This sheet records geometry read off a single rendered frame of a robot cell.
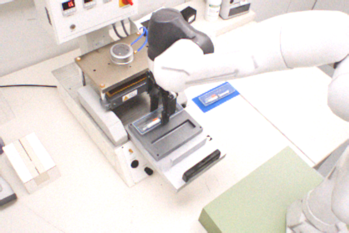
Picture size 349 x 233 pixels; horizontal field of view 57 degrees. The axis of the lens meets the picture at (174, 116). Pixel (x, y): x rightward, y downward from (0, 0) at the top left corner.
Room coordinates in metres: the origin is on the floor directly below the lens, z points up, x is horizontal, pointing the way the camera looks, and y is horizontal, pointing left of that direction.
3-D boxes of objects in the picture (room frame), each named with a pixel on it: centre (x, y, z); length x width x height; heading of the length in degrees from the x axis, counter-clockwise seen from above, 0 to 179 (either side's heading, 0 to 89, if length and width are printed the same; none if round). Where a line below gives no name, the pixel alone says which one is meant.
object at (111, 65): (0.87, 0.22, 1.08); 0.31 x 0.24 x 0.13; 136
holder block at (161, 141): (0.65, 0.02, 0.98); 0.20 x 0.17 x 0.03; 136
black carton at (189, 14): (1.53, 0.01, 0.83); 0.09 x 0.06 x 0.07; 146
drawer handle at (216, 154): (0.52, -0.11, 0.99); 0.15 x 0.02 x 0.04; 136
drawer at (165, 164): (0.61, -0.01, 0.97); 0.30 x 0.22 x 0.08; 46
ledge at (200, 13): (1.53, 0.01, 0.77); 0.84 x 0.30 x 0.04; 133
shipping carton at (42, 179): (0.54, 0.50, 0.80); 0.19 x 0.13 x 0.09; 43
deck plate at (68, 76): (0.85, 0.24, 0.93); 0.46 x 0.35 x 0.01; 46
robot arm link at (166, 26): (0.66, 0.01, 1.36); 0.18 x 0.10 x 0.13; 62
